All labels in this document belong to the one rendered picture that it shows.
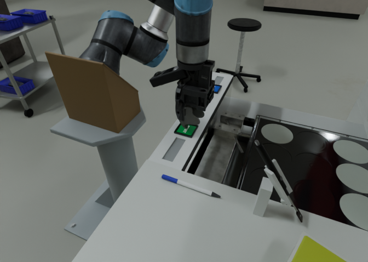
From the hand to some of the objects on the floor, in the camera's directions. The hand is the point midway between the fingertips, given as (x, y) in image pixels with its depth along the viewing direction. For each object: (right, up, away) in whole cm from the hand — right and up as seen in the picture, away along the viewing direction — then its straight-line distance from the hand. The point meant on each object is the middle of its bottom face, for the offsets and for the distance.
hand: (184, 123), depth 68 cm
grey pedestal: (-41, -59, +84) cm, 111 cm away
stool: (+66, +55, +228) cm, 243 cm away
